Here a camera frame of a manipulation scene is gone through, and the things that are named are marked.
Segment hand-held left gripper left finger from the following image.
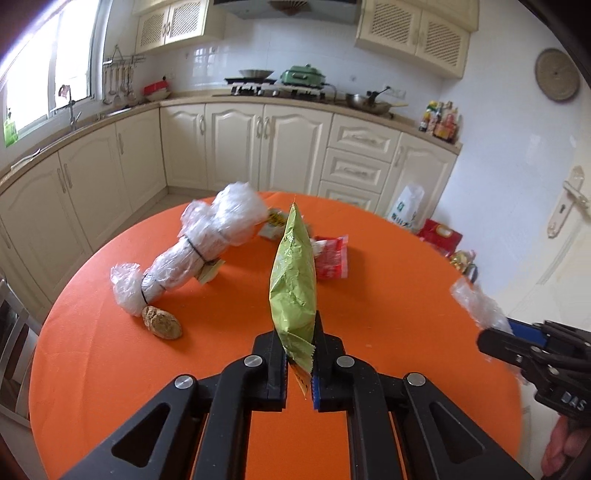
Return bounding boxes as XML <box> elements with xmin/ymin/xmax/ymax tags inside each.
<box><xmin>60</xmin><ymin>330</ymin><xmax>289</xmax><ymax>480</ymax></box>

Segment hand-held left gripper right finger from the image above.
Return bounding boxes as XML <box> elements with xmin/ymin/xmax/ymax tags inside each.
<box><xmin>311</xmin><ymin>310</ymin><xmax>536</xmax><ymax>480</ymax></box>

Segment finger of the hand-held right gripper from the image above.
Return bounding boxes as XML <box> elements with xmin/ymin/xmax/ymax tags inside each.
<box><xmin>477</xmin><ymin>328</ymin><xmax>541</xmax><ymax>370</ymax></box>
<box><xmin>506</xmin><ymin>318</ymin><xmax>562</xmax><ymax>350</ymax></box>

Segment clear plastic bag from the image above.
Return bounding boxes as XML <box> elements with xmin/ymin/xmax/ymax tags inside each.
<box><xmin>449</xmin><ymin>276</ymin><xmax>514</xmax><ymax>344</ymax></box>

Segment green snack packet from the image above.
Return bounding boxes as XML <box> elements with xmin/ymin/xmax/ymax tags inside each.
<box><xmin>269</xmin><ymin>196</ymin><xmax>320</xmax><ymax>398</ymax></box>

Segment person's right hand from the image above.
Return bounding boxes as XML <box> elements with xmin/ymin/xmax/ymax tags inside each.
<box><xmin>541</xmin><ymin>415</ymin><xmax>591</xmax><ymax>477</ymax></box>

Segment cream door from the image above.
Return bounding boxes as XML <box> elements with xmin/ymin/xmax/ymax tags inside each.
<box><xmin>480</xmin><ymin>83</ymin><xmax>591</xmax><ymax>333</ymax></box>

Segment red snack packet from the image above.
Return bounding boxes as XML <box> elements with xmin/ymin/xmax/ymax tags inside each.
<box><xmin>311</xmin><ymin>234</ymin><xmax>350</xmax><ymax>281</ymax></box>

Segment pale yellow wrapper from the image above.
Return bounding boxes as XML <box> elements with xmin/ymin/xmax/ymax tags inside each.
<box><xmin>198</xmin><ymin>257</ymin><xmax>225</xmax><ymax>283</ymax></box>

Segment brown round cookie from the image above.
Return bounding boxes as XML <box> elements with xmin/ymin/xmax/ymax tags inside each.
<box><xmin>141</xmin><ymin>305</ymin><xmax>184</xmax><ymax>341</ymax></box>

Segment round orange table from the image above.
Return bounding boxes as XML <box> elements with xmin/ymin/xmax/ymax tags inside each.
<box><xmin>28</xmin><ymin>191</ymin><xmax>529</xmax><ymax>480</ymax></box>

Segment clear plastic wrapped bundle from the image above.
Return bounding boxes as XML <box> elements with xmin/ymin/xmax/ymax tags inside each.
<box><xmin>110</xmin><ymin>182</ymin><xmax>269</xmax><ymax>318</ymax></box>

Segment grey yellow snack packet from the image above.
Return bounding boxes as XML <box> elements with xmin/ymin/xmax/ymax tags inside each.
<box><xmin>257</xmin><ymin>208</ymin><xmax>291</xmax><ymax>242</ymax></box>

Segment white rice bag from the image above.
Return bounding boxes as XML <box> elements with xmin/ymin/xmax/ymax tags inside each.
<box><xmin>388</xmin><ymin>185</ymin><xmax>426</xmax><ymax>234</ymax></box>

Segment cream cabinet drawer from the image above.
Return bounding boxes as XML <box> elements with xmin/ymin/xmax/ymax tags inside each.
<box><xmin>322</xmin><ymin>148</ymin><xmax>393</xmax><ymax>188</ymax></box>
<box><xmin>327</xmin><ymin>114</ymin><xmax>402</xmax><ymax>162</ymax></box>
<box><xmin>318</xmin><ymin>180</ymin><xmax>384</xmax><ymax>214</ymax></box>

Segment group of condiment bottles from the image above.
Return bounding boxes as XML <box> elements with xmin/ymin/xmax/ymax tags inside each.
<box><xmin>419</xmin><ymin>100</ymin><xmax>461</xmax><ymax>143</ymax></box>

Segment cream base cabinets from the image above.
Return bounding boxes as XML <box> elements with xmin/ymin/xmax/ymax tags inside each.
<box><xmin>0</xmin><ymin>102</ymin><xmax>462</xmax><ymax>315</ymax></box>

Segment black gas hob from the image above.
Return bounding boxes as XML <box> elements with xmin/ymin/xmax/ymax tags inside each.
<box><xmin>212</xmin><ymin>82</ymin><xmax>338</xmax><ymax>103</ymax></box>

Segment green electric cooking pot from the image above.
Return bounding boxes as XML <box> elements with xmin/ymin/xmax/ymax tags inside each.
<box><xmin>280</xmin><ymin>64</ymin><xmax>329</xmax><ymax>87</ymax></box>

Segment steel sink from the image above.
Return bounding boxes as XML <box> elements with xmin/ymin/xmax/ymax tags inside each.
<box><xmin>69</xmin><ymin>104</ymin><xmax>139</xmax><ymax>130</ymax></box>

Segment wide lattice door cabinet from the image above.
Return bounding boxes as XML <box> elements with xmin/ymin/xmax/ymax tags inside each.
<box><xmin>354</xmin><ymin>0</ymin><xmax>471</xmax><ymax>79</ymax></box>

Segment row of hanging kitchen utensils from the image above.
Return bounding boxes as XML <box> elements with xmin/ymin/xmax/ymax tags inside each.
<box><xmin>102</xmin><ymin>65</ymin><xmax>138</xmax><ymax>106</ymax></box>

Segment steel faucet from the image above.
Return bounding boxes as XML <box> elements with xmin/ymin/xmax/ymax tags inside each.
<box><xmin>58</xmin><ymin>84</ymin><xmax>83</xmax><ymax>132</ymax></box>

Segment metal utensil rack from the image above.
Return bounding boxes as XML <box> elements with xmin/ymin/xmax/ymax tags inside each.
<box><xmin>104</xmin><ymin>45</ymin><xmax>146</xmax><ymax>68</ymax></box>

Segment green bottle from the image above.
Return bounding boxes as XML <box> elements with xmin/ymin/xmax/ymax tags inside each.
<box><xmin>2</xmin><ymin>108</ymin><xmax>19</xmax><ymax>148</ymax></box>

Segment steel range hood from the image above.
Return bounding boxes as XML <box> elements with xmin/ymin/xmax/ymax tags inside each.
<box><xmin>213</xmin><ymin>0</ymin><xmax>363</xmax><ymax>25</ymax></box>

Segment small lattice door cabinet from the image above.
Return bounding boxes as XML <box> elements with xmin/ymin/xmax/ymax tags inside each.
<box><xmin>134</xmin><ymin>0</ymin><xmax>218</xmax><ymax>55</ymax></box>

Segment kitchen window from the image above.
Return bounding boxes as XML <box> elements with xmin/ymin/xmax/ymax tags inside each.
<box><xmin>0</xmin><ymin>0</ymin><xmax>105</xmax><ymax>139</ymax></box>

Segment metal door handle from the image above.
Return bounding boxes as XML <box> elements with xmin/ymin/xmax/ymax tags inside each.
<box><xmin>547</xmin><ymin>166</ymin><xmax>591</xmax><ymax>239</ymax></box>

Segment round woven wall plaque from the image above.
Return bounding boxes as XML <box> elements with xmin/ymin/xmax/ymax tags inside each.
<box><xmin>534</xmin><ymin>47</ymin><xmax>581</xmax><ymax>102</ymax></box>

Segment steel wok with handle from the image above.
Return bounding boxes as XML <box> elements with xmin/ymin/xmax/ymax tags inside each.
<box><xmin>345</xmin><ymin>85</ymin><xmax>409</xmax><ymax>116</ymax></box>

